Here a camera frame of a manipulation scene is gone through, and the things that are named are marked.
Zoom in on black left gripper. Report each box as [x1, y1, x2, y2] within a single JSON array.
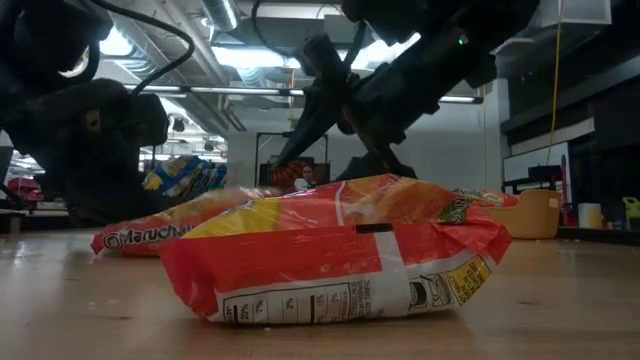
[[0, 78, 171, 227]]

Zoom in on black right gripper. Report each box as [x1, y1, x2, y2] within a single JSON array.
[[272, 24, 494, 177]]

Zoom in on orange Maruchan ramen pack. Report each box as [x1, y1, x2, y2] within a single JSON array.
[[159, 173, 514, 326], [89, 185, 284, 259], [451, 186, 521, 209]]

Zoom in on blue Maruchan ramen pack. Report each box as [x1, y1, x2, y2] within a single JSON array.
[[172, 155, 229, 197], [141, 167, 196, 200]]

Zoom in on person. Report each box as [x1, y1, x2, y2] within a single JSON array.
[[293, 163, 319, 192]]

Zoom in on orange striped black panel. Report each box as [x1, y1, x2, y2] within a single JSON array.
[[269, 158, 304, 191]]

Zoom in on bright ceiling light panel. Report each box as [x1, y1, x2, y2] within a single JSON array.
[[212, 45, 301, 70]]

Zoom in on long ceiling tube light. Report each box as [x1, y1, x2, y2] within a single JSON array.
[[438, 94, 485, 106]]

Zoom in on white board panel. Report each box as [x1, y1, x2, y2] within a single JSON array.
[[502, 141, 572, 196]]

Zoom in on yellow plastic basket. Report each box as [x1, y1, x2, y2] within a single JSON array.
[[480, 188, 563, 241]]

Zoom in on white paper roll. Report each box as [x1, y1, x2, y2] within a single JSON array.
[[577, 202, 605, 230]]

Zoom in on green plastic container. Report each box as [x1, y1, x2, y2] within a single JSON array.
[[621, 196, 640, 232]]

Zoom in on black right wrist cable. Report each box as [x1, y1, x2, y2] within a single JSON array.
[[248, 0, 321, 59]]

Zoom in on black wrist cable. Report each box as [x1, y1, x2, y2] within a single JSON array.
[[248, 0, 321, 59], [87, 0, 196, 97]]

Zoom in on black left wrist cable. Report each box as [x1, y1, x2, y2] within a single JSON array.
[[87, 0, 196, 97]]

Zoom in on silver ventilation duct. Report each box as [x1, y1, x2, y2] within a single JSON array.
[[199, 0, 242, 34]]

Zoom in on yellow extension cable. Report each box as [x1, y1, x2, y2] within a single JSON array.
[[546, 0, 565, 151]]

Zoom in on black aluminium table frame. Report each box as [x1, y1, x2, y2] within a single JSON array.
[[557, 225, 640, 247]]

